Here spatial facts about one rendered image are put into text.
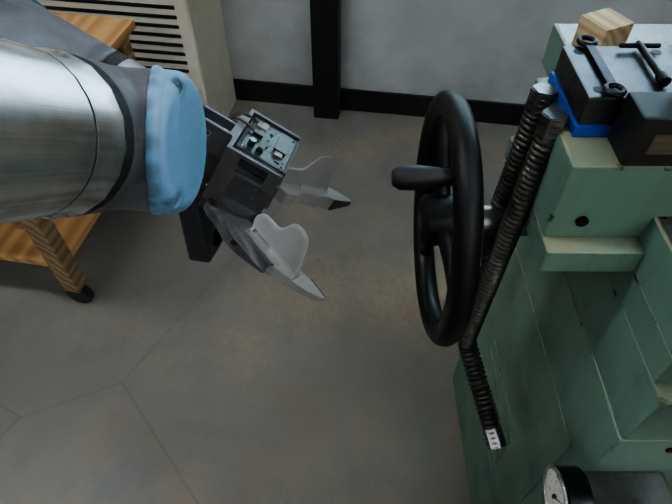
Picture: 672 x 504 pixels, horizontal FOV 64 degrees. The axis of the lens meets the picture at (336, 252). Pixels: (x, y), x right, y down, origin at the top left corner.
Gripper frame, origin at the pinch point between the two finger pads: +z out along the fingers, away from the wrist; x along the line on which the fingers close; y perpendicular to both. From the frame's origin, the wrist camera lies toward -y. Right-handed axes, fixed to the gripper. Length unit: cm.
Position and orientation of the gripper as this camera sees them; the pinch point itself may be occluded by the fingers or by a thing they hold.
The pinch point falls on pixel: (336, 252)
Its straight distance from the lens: 54.0
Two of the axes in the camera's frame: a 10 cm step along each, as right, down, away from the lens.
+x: 1.7, -6.4, 7.5
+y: 4.9, -6.1, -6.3
